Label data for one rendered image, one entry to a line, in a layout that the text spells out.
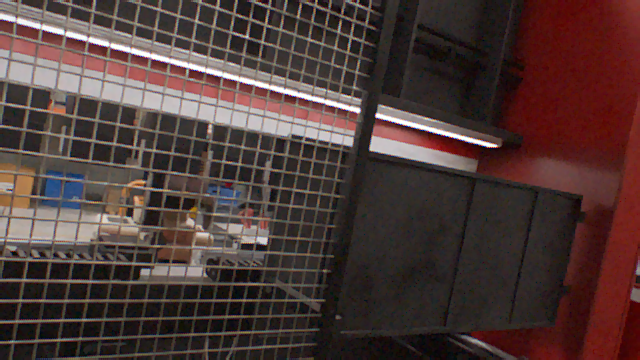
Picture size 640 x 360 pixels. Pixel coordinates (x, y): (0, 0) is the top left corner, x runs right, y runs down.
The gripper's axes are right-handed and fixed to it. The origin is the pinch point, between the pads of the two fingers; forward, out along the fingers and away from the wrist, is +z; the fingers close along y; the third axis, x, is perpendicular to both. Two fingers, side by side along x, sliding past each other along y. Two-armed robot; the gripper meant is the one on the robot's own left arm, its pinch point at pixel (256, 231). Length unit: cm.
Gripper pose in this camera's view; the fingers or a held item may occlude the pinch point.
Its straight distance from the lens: 184.3
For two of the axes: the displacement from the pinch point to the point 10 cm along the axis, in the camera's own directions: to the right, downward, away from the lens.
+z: 0.8, 9.4, -3.4
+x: -5.9, 3.1, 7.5
